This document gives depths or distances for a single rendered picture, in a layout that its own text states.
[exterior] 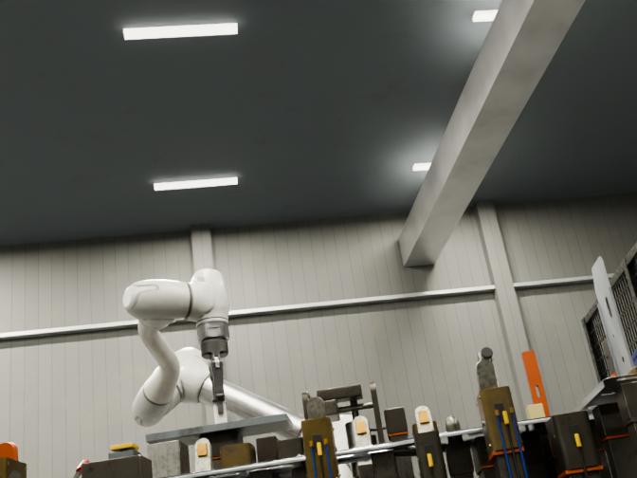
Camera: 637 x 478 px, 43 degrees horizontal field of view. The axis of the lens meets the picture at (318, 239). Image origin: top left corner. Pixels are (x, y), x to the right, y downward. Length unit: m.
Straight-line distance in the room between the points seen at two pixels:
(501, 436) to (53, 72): 8.71
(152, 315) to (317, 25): 7.40
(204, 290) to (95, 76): 7.77
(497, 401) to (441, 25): 8.40
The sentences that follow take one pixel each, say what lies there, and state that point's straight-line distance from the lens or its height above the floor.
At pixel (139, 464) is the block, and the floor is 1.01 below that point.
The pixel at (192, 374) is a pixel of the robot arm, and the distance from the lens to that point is 2.78.
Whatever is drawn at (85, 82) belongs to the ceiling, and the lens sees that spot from 10.04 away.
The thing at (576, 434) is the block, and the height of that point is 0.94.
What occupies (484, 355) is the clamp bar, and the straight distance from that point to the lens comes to 2.02.
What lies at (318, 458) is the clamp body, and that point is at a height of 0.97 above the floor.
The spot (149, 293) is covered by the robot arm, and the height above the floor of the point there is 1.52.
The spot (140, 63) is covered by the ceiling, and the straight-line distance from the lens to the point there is 9.73.
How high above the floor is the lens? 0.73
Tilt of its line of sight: 23 degrees up
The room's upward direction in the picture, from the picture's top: 8 degrees counter-clockwise
